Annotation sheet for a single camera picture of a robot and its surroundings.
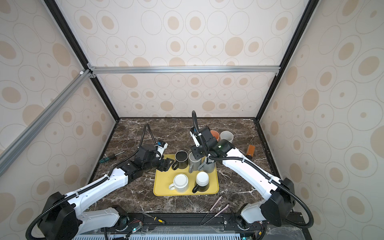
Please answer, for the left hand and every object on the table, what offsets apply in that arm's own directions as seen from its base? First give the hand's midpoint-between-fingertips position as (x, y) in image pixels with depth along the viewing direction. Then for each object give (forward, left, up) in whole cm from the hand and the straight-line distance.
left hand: (172, 157), depth 80 cm
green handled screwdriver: (+8, +42, -15) cm, 46 cm away
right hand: (+3, -13, +5) cm, 14 cm away
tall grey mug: (0, -12, -7) cm, 14 cm away
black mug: (+2, -4, -5) cm, 7 cm away
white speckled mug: (+22, -34, -10) cm, 42 cm away
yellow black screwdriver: (-27, +8, -13) cm, 31 cm away
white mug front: (-11, -5, -8) cm, 14 cm away
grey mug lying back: (0, -20, -12) cm, 23 cm away
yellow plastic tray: (-7, +7, -13) cm, 17 cm away
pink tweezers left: (-23, -21, -14) cm, 34 cm away
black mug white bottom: (-11, -16, -5) cm, 21 cm away
